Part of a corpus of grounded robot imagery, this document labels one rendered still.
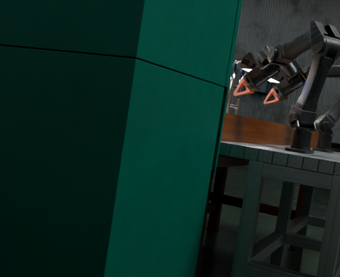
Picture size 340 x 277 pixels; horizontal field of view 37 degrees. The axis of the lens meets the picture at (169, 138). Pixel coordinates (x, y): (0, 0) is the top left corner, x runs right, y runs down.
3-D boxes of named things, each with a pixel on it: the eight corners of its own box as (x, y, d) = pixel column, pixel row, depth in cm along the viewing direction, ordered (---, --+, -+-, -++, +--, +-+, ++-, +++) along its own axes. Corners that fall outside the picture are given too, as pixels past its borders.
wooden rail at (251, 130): (318, 161, 319) (323, 132, 319) (204, 168, 159) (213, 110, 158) (299, 158, 325) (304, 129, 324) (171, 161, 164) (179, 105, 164)
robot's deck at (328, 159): (370, 165, 252) (372, 158, 251) (349, 177, 142) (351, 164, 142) (204, 137, 289) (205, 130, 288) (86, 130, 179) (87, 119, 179)
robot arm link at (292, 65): (283, 66, 225) (305, 50, 225) (278, 67, 233) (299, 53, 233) (297, 87, 225) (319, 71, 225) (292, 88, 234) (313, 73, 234)
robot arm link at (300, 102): (286, 122, 181) (317, 33, 172) (301, 124, 184) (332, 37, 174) (296, 128, 176) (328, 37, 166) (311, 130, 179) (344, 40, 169)
